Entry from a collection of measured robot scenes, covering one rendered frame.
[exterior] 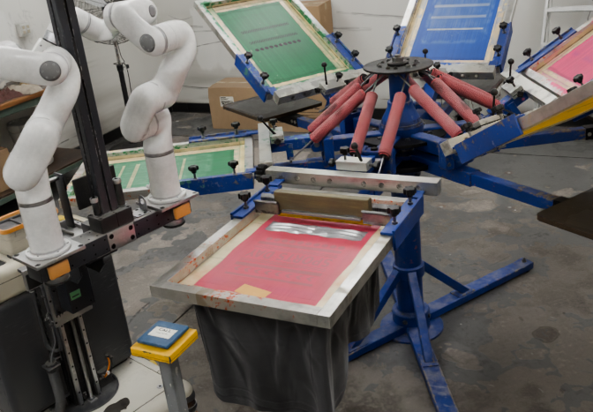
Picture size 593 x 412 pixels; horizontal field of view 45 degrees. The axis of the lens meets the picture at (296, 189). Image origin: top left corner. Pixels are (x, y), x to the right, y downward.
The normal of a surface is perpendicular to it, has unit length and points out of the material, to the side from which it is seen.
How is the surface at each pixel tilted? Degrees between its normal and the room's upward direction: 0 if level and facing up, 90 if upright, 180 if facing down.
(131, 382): 0
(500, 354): 0
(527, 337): 0
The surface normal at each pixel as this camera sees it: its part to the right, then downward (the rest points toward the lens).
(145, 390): -0.11, -0.92
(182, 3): -0.44, 0.38
